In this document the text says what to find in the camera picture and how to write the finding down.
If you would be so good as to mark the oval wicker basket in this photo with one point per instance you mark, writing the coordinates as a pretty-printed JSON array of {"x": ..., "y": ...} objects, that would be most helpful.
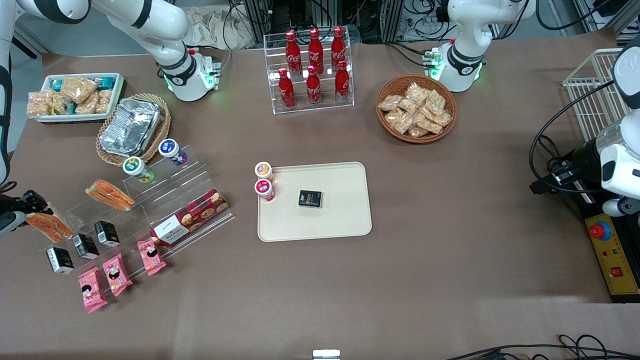
[{"x": 162, "y": 125}]

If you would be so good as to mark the beige cloth bag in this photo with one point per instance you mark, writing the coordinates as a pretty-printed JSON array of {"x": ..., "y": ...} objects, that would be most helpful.
[{"x": 215, "y": 27}]

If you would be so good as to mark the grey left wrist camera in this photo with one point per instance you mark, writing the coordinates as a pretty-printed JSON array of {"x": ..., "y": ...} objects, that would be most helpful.
[{"x": 620, "y": 207}]

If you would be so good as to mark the purple lid cup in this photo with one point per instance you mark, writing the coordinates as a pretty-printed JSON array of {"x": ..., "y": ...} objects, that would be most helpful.
[{"x": 169, "y": 148}]

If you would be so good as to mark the beige plastic tray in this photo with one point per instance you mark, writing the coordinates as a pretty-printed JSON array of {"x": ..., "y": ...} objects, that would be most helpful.
[{"x": 330, "y": 222}]

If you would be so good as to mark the rice cracker packet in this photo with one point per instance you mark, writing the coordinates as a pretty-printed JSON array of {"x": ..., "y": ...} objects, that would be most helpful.
[
  {"x": 86, "y": 106},
  {"x": 103, "y": 101},
  {"x": 57, "y": 103},
  {"x": 37, "y": 104},
  {"x": 77, "y": 88}
]

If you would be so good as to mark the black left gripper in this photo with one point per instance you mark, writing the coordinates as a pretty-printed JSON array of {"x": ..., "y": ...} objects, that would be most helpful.
[{"x": 582, "y": 159}]

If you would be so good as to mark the clear acrylic stepped stand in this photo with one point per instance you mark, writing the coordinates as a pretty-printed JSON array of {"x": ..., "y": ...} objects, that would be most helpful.
[{"x": 165, "y": 190}]

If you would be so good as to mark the green lid cup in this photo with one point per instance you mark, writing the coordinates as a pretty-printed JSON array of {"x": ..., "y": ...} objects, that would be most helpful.
[{"x": 135, "y": 166}]

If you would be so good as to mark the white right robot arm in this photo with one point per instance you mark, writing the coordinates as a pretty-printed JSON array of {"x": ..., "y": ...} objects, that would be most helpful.
[{"x": 170, "y": 30}]

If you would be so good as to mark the aluminium foil container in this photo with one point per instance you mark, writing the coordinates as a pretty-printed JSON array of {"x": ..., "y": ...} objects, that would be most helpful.
[{"x": 130, "y": 126}]

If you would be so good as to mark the clear bag of crackers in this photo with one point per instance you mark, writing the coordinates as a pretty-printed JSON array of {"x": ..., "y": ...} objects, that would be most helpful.
[
  {"x": 426, "y": 123},
  {"x": 399, "y": 121},
  {"x": 416, "y": 92},
  {"x": 435, "y": 101},
  {"x": 417, "y": 132},
  {"x": 442, "y": 118},
  {"x": 390, "y": 102}
]

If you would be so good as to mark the red lid cup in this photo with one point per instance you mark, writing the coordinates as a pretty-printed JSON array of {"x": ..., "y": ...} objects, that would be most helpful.
[{"x": 263, "y": 188}]

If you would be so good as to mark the brown paper table cover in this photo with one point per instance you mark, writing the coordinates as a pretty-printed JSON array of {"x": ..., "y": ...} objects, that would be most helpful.
[{"x": 450, "y": 225}]

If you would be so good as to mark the yellow emergency stop box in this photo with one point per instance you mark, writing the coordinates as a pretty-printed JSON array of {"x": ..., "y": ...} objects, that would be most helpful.
[{"x": 617, "y": 255}]

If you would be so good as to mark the pink snack packet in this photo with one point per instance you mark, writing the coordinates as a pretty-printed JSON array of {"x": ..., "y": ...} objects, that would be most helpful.
[
  {"x": 92, "y": 290},
  {"x": 151, "y": 256},
  {"x": 116, "y": 274}
]

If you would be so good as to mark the clear acrylic bottle rack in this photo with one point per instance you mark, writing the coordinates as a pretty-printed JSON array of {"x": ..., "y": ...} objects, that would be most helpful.
[{"x": 325, "y": 107}]

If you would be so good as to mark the round brown wicker basket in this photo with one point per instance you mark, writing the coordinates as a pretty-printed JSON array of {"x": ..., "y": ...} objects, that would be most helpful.
[{"x": 395, "y": 82}]

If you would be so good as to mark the small black and white carton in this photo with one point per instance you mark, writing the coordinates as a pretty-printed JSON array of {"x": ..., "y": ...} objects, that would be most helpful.
[
  {"x": 106, "y": 234},
  {"x": 85, "y": 246},
  {"x": 60, "y": 260}
]

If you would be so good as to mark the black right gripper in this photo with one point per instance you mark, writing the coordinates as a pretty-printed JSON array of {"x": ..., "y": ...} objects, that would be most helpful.
[{"x": 20, "y": 204}]

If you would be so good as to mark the red cola bottle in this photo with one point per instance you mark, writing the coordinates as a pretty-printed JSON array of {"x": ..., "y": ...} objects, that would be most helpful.
[
  {"x": 338, "y": 49},
  {"x": 292, "y": 52},
  {"x": 286, "y": 92},
  {"x": 313, "y": 89},
  {"x": 342, "y": 85},
  {"x": 315, "y": 50}
]

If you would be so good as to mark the white rectangular snack bin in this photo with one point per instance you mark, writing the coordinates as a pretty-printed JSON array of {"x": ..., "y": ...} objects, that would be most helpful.
[{"x": 117, "y": 95}]

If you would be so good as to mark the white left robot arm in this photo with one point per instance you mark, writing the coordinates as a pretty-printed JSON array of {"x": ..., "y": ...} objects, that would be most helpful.
[{"x": 467, "y": 30}]

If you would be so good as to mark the black carton with gold print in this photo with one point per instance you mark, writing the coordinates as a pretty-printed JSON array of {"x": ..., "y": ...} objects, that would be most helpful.
[{"x": 310, "y": 198}]

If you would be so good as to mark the triangle sandwich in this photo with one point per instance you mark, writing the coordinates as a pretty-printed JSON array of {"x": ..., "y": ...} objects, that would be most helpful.
[
  {"x": 50, "y": 227},
  {"x": 110, "y": 195}
]

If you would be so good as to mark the teal snack packet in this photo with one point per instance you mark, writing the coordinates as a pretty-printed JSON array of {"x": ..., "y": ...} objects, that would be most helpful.
[
  {"x": 56, "y": 85},
  {"x": 106, "y": 82}
]

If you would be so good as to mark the orange lid cup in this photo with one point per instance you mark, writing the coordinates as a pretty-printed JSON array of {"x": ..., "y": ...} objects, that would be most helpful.
[{"x": 263, "y": 170}]

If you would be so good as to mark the red plaid cookie box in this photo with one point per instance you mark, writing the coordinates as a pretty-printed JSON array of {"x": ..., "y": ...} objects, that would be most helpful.
[{"x": 190, "y": 217}]

